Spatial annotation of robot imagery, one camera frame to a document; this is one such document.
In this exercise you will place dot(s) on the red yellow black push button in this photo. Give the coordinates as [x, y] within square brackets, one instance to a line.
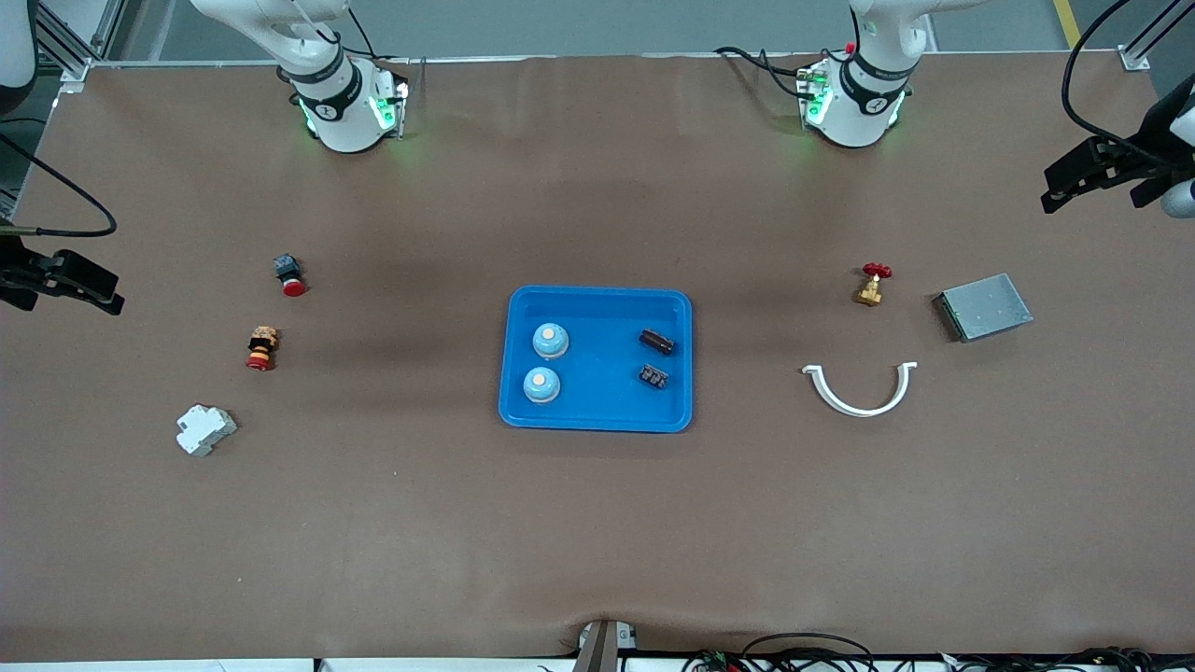
[262, 348]

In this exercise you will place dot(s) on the red button with black base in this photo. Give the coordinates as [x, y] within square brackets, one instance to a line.
[290, 275]

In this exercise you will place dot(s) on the white half-round pipe clamp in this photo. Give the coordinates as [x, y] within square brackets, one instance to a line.
[859, 409]

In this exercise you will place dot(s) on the white circuit breaker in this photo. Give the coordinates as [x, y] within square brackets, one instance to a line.
[205, 430]

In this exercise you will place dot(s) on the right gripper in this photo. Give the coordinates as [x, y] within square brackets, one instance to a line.
[19, 273]

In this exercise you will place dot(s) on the aluminium frame profile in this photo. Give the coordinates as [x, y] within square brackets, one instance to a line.
[1134, 58]
[70, 47]

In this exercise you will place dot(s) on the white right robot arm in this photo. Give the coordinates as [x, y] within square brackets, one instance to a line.
[341, 112]

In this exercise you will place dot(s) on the silver metal module box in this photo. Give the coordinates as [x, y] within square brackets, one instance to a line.
[985, 308]

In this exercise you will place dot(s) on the blue plastic tray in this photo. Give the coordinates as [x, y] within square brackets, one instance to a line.
[602, 406]

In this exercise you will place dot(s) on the dark brown cylindrical capacitor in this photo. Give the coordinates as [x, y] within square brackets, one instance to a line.
[653, 376]

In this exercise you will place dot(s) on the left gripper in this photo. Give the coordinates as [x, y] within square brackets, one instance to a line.
[1137, 156]

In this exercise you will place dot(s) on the brown table mat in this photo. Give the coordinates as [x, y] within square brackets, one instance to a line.
[597, 523]

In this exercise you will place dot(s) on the grey metal bracket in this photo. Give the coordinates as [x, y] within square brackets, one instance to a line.
[602, 649]

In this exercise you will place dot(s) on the dark brown connector block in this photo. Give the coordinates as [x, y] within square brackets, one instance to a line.
[656, 342]

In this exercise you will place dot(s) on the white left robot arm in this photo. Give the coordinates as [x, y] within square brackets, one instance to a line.
[854, 112]

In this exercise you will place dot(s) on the light blue call bell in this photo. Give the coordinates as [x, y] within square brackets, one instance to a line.
[541, 384]
[551, 341]

